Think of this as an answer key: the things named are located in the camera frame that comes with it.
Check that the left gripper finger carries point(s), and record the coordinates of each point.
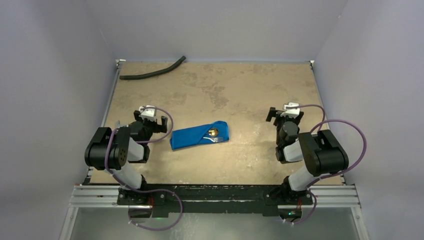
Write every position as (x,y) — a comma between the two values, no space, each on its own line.
(164,124)
(137,114)

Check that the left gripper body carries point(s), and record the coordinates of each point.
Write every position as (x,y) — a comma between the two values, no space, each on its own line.
(150,126)

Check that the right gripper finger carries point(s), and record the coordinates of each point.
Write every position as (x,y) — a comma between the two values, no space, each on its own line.
(301,114)
(271,114)

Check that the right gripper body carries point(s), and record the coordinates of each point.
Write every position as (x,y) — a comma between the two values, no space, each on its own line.
(285,119)

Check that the silver fork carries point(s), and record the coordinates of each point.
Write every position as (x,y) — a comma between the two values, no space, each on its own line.
(214,139)

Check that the blue cloth napkin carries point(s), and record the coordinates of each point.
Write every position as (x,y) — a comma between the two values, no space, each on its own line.
(194,136)

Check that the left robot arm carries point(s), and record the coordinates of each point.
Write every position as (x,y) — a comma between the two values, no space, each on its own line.
(114,151)

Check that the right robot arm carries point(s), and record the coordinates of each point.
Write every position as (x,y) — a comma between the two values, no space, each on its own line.
(321,154)

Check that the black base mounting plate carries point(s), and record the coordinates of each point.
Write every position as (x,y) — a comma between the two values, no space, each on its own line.
(163,199)

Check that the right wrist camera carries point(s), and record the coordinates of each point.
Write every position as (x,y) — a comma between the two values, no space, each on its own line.
(291,110)

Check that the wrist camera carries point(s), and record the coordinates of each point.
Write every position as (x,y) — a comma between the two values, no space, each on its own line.
(291,110)
(148,113)

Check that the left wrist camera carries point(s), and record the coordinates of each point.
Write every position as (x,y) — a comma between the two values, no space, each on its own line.
(148,113)

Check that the aluminium frame rail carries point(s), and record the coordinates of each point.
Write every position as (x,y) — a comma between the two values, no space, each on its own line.
(104,196)

